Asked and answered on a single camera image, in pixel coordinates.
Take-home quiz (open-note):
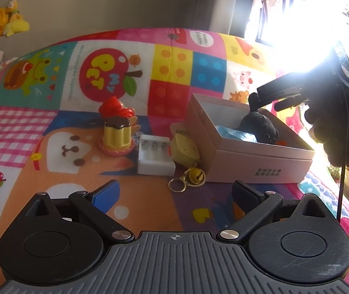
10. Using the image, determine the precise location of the black plush toy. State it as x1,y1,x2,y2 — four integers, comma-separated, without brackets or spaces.
239,93,280,145

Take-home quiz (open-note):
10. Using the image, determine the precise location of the white battery charger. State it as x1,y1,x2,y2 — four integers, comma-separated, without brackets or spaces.
137,134,177,177

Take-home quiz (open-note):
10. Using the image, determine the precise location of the yellow green plush toy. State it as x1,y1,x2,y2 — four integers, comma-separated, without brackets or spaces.
3,0,30,37

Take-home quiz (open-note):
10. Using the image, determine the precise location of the red and orange toy figure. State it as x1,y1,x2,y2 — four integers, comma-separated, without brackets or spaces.
98,96,142,137

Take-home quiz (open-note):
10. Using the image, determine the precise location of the pink cardboard box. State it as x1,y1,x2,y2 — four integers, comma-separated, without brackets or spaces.
187,93,316,184

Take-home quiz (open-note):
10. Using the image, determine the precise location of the person's right hand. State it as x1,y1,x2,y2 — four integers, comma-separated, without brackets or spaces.
304,88,349,172

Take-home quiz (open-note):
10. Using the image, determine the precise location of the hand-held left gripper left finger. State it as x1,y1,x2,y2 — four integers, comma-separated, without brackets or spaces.
28,180,135,242

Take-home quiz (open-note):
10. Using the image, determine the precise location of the yellow pudding toy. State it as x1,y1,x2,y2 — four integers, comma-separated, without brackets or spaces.
99,117,135,157

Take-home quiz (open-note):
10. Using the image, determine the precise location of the keyring with golden bell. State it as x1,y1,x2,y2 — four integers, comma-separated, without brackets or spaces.
168,167,206,193

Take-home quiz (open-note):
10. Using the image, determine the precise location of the blue tissue pack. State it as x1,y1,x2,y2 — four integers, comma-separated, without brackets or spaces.
217,125,258,143

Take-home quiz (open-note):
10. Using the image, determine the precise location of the colourful cartoon play mat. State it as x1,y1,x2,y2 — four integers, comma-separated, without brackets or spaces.
0,27,349,294

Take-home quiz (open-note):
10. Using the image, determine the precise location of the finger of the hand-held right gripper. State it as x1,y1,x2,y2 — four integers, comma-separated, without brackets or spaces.
273,94,310,112
256,72,304,100

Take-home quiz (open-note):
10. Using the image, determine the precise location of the yellow cat-shaped toy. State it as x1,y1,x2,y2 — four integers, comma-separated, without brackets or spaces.
170,131,200,168

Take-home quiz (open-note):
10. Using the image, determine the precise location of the black cable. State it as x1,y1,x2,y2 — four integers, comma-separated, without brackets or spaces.
337,92,349,221

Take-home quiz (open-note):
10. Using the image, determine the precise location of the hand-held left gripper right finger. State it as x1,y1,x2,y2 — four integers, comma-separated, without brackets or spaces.
219,181,328,242

